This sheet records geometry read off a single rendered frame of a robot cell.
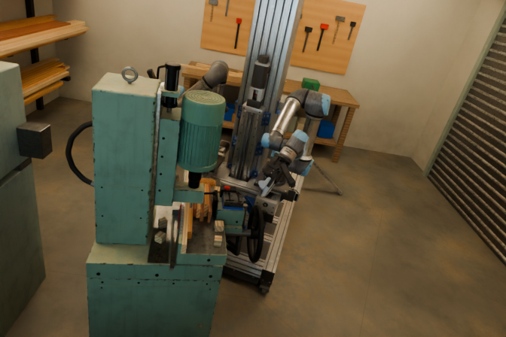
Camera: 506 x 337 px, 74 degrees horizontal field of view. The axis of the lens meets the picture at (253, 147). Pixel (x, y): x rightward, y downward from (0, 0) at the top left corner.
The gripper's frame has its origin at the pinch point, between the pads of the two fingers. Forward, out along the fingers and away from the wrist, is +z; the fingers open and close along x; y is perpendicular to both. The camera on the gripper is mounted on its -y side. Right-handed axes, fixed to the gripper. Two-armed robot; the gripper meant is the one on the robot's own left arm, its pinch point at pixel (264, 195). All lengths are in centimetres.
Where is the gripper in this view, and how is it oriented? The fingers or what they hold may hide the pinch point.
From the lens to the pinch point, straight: 153.4
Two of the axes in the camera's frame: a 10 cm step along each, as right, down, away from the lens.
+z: -5.8, 7.8, -2.4
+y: -8.0, -5.0, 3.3
